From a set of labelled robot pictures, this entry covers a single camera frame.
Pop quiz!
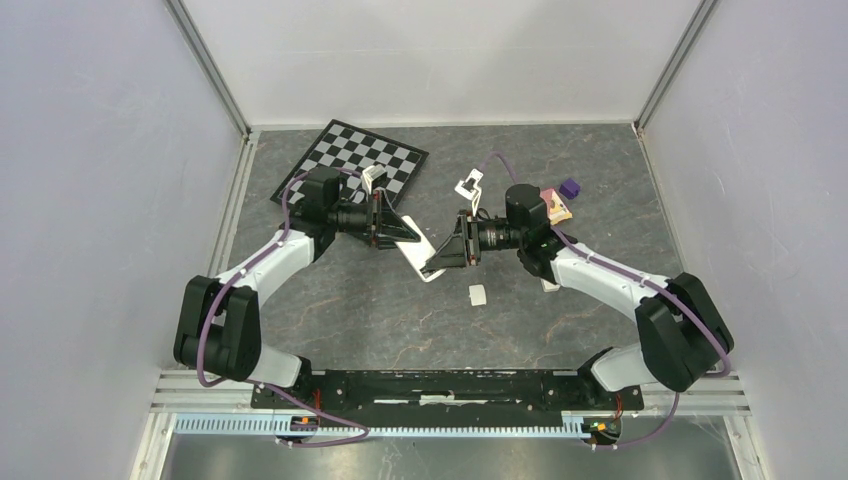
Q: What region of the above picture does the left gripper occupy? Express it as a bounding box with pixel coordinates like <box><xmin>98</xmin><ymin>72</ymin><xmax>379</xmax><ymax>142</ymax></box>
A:
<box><xmin>327</xmin><ymin>190</ymin><xmax>419</xmax><ymax>251</ymax></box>

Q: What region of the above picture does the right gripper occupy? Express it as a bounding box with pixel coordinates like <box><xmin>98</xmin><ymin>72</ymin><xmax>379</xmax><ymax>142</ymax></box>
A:
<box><xmin>426</xmin><ymin>211</ymin><xmax>524</xmax><ymax>271</ymax></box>

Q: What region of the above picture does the short white remote control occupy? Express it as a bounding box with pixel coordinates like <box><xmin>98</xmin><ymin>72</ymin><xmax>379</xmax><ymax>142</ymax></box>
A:
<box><xmin>395</xmin><ymin>215</ymin><xmax>445</xmax><ymax>283</ymax></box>

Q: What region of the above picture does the short remote battery cover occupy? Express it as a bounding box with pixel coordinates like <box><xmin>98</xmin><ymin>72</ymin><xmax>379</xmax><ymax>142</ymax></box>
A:
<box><xmin>468</xmin><ymin>284</ymin><xmax>487</xmax><ymax>306</ymax></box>

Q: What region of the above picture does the long white remote control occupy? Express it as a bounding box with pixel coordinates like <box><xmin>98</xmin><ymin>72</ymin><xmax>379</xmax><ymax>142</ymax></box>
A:
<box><xmin>541</xmin><ymin>279</ymin><xmax>561</xmax><ymax>293</ymax></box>

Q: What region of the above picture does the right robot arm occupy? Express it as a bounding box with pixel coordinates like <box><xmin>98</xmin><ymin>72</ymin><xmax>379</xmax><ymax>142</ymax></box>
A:
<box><xmin>421</xmin><ymin>184</ymin><xmax>734</xmax><ymax>408</ymax></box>

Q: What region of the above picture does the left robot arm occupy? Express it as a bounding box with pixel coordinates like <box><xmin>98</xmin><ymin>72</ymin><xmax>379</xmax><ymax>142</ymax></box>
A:
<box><xmin>173</xmin><ymin>167</ymin><xmax>433</xmax><ymax>408</ymax></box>

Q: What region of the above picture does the black and grey chessboard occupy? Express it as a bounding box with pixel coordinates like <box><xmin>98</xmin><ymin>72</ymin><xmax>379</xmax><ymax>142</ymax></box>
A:
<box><xmin>269</xmin><ymin>119</ymin><xmax>429</xmax><ymax>207</ymax></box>

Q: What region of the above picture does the red and yellow block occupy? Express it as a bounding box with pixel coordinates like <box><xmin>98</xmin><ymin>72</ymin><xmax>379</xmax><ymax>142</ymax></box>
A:
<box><xmin>540</xmin><ymin>188</ymin><xmax>573</xmax><ymax>225</ymax></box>

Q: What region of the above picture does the purple cube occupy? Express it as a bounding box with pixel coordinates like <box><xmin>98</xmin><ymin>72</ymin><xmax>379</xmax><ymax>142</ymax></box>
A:
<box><xmin>558</xmin><ymin>178</ymin><xmax>581</xmax><ymax>200</ymax></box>

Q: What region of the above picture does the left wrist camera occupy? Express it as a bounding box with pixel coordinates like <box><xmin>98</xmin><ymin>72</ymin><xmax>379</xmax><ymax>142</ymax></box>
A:
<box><xmin>360</xmin><ymin>164</ymin><xmax>388</xmax><ymax>195</ymax></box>

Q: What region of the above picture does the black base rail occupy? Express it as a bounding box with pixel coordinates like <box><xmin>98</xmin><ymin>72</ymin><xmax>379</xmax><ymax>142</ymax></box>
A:
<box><xmin>289</xmin><ymin>369</ymin><xmax>644</xmax><ymax>428</ymax></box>

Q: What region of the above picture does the white slotted cable duct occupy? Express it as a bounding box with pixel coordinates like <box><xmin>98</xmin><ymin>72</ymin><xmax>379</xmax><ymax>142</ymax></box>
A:
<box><xmin>174</xmin><ymin>413</ymin><xmax>590</xmax><ymax>440</ymax></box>

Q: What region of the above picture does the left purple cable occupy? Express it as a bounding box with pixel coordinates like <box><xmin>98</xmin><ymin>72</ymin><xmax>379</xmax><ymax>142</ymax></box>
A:
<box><xmin>197</xmin><ymin>168</ymin><xmax>369</xmax><ymax>449</ymax></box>

